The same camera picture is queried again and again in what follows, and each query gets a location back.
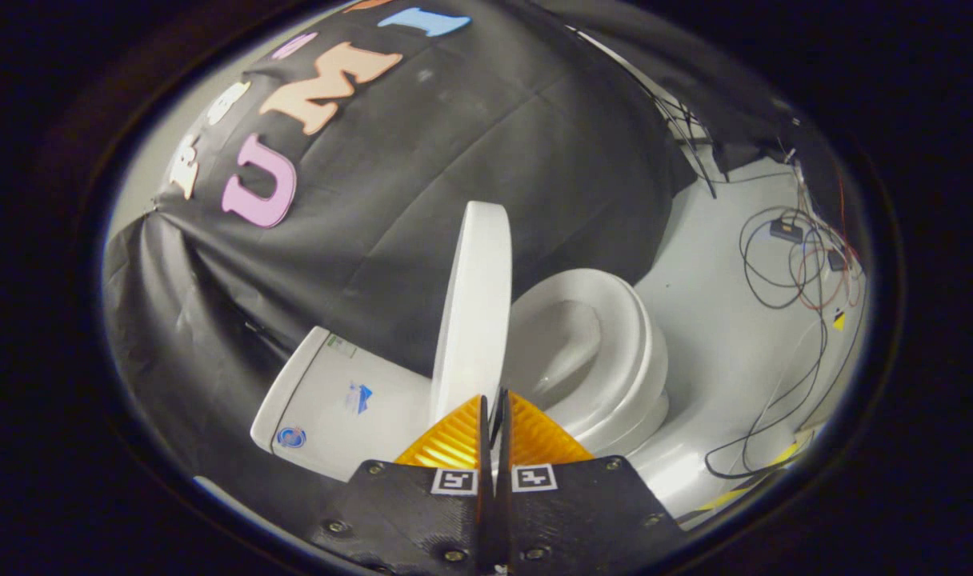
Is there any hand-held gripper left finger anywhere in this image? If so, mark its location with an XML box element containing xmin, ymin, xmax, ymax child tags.
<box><xmin>310</xmin><ymin>390</ymin><xmax>495</xmax><ymax>576</ymax></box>

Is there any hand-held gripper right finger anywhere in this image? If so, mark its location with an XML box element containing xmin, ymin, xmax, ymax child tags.
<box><xmin>491</xmin><ymin>388</ymin><xmax>687</xmax><ymax>576</ymax></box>

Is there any white toilet lid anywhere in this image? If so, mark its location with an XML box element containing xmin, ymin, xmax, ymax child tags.
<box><xmin>429</xmin><ymin>201</ymin><xmax>513</xmax><ymax>425</ymax></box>

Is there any white ceramic toilet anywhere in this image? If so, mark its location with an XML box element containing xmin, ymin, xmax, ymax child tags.
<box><xmin>250</xmin><ymin>268</ymin><xmax>723</xmax><ymax>519</ymax></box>

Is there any white toilet tank cover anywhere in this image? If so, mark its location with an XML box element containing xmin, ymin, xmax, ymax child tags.
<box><xmin>250</xmin><ymin>326</ymin><xmax>333</xmax><ymax>454</ymax></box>

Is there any white toilet seat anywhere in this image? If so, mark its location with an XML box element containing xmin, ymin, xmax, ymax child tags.
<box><xmin>507</xmin><ymin>268</ymin><xmax>670</xmax><ymax>450</ymax></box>

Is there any yellow black floor tape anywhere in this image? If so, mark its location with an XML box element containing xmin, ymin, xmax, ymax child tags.
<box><xmin>679</xmin><ymin>432</ymin><xmax>815</xmax><ymax>521</ymax></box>

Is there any black backdrop cloth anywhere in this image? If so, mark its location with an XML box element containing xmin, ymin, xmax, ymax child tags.
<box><xmin>102</xmin><ymin>0</ymin><xmax>775</xmax><ymax>513</ymax></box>

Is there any tangle of floor cables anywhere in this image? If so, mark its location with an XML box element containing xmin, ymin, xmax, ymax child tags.
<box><xmin>703</xmin><ymin>144</ymin><xmax>868</xmax><ymax>481</ymax></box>

